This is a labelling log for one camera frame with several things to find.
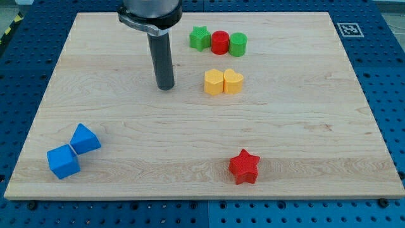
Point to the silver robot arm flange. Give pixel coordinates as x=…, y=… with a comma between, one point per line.
x=154, y=17

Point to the blue triangle block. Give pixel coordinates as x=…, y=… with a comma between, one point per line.
x=84, y=140

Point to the yellow hexagon block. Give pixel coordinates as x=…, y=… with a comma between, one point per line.
x=213, y=82

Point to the yellow heart block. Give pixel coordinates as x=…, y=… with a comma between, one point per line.
x=233, y=82

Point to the wooden board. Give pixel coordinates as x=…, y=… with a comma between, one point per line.
x=301, y=110

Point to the red star block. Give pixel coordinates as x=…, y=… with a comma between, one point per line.
x=244, y=167

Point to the green star block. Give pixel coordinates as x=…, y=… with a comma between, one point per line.
x=200, y=38

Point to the red cylinder block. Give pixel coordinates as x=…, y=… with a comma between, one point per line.
x=219, y=42

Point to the green cylinder block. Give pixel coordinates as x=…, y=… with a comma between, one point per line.
x=237, y=44

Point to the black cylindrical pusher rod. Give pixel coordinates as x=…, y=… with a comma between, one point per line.
x=162, y=62

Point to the blue cube block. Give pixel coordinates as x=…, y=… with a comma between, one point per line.
x=63, y=161

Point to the white fiducial marker tag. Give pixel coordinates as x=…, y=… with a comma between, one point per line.
x=349, y=29

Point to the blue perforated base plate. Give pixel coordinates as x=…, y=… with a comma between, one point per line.
x=36, y=43

